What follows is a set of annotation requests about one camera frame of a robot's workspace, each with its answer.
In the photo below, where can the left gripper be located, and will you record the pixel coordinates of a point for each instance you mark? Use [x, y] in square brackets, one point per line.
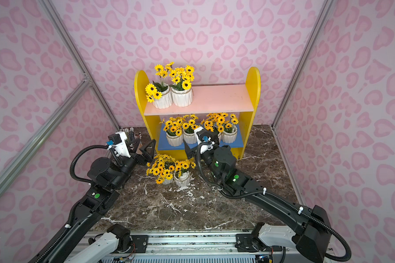
[137, 153]

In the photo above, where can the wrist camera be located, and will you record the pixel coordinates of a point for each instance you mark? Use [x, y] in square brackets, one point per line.
[204, 140]
[117, 142]

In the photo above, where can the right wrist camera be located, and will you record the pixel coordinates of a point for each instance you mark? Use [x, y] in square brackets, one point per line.
[204, 140]

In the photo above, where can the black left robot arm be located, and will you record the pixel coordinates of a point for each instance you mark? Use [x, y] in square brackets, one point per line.
[106, 177]

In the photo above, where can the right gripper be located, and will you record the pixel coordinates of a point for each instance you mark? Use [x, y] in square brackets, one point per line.
[195, 150]

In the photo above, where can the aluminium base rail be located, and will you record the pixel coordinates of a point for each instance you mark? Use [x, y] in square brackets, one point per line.
[209, 246]

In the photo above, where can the pink pen holder cup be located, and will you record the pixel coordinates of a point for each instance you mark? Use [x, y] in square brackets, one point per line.
[129, 136]

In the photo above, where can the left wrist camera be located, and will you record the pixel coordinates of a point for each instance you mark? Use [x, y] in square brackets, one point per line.
[117, 142]

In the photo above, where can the yellow two-tier shelf unit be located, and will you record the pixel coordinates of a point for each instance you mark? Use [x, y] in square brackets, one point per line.
[240, 98]

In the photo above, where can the shelf sunflower pot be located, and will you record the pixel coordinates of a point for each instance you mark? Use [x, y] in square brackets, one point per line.
[173, 127]
[210, 123]
[189, 125]
[183, 173]
[182, 79]
[162, 168]
[158, 92]
[228, 126]

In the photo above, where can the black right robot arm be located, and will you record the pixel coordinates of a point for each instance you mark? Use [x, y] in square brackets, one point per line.
[314, 238]

